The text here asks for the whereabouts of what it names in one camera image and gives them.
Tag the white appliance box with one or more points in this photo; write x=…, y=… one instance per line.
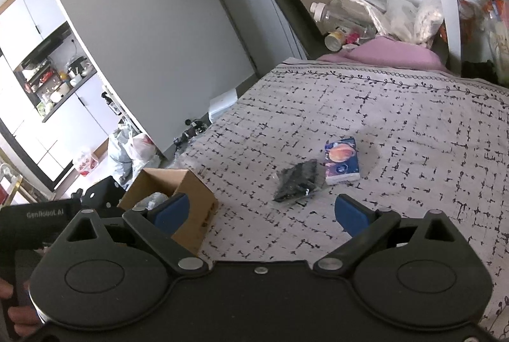
x=219, y=105

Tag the white crumpled bags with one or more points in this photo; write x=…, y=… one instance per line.
x=401, y=19

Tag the paper cup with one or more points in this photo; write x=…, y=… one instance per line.
x=335, y=41

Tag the blue tissue pack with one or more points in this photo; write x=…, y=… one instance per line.
x=341, y=162

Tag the brown cardboard box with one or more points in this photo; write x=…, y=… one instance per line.
x=203, y=204

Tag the pink pillow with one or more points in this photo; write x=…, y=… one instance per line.
x=384, y=51

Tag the person left hand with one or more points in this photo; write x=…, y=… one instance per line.
x=25, y=319

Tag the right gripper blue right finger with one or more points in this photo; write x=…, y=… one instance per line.
x=369, y=231

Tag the clear plastic bottle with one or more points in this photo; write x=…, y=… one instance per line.
x=346, y=16

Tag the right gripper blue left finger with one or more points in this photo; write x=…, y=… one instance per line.
x=155, y=228

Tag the white plastic trash bag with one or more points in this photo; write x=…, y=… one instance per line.
x=129, y=152

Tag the dark grey bagged cloth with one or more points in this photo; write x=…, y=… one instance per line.
x=296, y=182

